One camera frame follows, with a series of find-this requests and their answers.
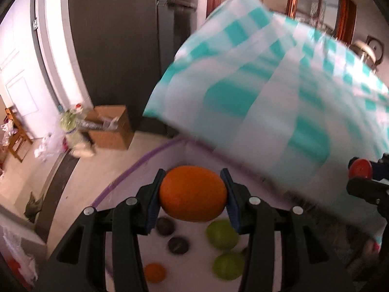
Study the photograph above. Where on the crumpled white plastic bag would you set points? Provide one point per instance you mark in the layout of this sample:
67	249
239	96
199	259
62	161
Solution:
44	147

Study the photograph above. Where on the green lime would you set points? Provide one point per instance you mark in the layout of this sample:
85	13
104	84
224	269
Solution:
228	265
221	234

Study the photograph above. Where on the round dial kitchen scale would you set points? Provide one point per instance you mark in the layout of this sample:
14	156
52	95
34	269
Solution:
374	48

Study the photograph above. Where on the red apple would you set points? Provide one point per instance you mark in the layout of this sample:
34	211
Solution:
360	168

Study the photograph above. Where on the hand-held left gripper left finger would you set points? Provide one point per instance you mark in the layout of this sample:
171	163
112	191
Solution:
153	206

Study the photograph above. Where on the brown cardboard box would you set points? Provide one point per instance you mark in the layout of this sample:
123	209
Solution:
111	130

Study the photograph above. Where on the small orange tangerine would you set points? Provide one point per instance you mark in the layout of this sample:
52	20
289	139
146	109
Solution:
155	273

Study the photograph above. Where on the wooden chair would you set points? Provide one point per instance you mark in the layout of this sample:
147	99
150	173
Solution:
16	137

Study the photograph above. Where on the steel pot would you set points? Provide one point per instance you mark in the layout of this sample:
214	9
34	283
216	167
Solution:
360	51

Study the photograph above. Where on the dark grey refrigerator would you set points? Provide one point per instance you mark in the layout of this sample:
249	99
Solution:
121	51

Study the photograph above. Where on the large orange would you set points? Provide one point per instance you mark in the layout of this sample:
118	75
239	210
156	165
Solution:
193	193

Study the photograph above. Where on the dark green leafy object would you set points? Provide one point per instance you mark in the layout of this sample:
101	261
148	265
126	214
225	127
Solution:
33	208

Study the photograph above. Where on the bag of green vegetables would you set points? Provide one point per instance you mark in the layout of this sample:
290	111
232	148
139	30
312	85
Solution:
73	130

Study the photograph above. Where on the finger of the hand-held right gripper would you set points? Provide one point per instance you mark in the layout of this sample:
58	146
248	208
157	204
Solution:
367	190
380	167

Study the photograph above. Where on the teal white checkered tablecloth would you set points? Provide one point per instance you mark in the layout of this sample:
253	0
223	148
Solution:
273	103

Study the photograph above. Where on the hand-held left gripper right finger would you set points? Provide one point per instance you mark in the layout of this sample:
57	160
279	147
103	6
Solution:
234	206

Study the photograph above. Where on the dark brown mangosteen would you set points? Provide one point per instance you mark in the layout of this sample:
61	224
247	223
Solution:
165	226
178	245

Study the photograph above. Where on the white basin with purple rim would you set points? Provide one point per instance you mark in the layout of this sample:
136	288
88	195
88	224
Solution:
197	249

